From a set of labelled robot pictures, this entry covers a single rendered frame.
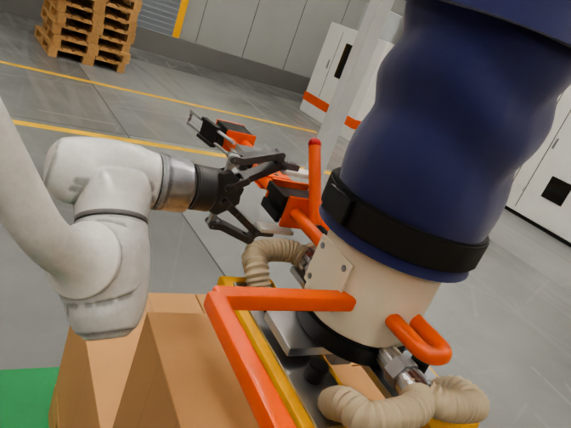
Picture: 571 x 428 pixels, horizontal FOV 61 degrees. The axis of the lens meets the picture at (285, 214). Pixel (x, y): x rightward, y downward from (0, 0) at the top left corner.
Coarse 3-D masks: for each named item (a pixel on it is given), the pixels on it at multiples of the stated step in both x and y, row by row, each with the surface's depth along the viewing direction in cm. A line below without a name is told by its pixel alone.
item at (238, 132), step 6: (222, 120) 118; (222, 126) 114; (228, 126) 115; (234, 126) 117; (240, 126) 119; (228, 132) 111; (234, 132) 112; (240, 132) 113; (246, 132) 115; (222, 138) 114; (234, 138) 113; (240, 138) 114; (246, 138) 114; (252, 138) 115; (222, 144) 113; (252, 144) 116; (228, 150) 114
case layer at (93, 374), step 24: (144, 312) 157; (168, 312) 161; (192, 312) 166; (72, 336) 153; (72, 360) 149; (96, 360) 132; (120, 360) 135; (72, 384) 145; (96, 384) 125; (120, 384) 128; (72, 408) 142; (96, 408) 119
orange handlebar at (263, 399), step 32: (224, 288) 54; (256, 288) 56; (224, 320) 49; (416, 320) 64; (256, 352) 46; (416, 352) 58; (448, 352) 59; (256, 384) 42; (256, 416) 41; (288, 416) 40
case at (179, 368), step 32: (160, 320) 93; (192, 320) 96; (160, 352) 85; (192, 352) 88; (224, 352) 91; (128, 384) 98; (160, 384) 82; (192, 384) 81; (224, 384) 84; (352, 384) 96; (128, 416) 96; (160, 416) 81; (192, 416) 75; (224, 416) 78
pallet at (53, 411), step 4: (56, 392) 166; (56, 396) 165; (52, 400) 170; (56, 400) 164; (52, 404) 169; (56, 404) 163; (52, 408) 169; (56, 408) 162; (48, 412) 174; (52, 412) 168; (56, 412) 161; (48, 416) 173; (52, 416) 167; (56, 416) 160; (48, 420) 172; (52, 420) 166; (56, 420) 160; (48, 424) 171; (52, 424) 165; (56, 424) 159
